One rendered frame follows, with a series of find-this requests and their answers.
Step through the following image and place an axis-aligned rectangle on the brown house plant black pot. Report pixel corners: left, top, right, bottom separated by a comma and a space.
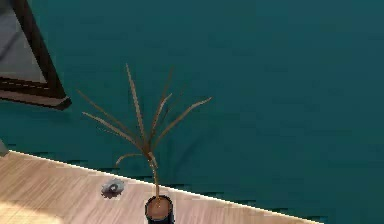
75, 63, 214, 224

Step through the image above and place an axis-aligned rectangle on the small grey round weight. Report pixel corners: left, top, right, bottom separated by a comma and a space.
100, 178, 126, 200

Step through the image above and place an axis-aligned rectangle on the dark brown framed window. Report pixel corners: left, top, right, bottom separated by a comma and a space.
0, 0, 73, 112

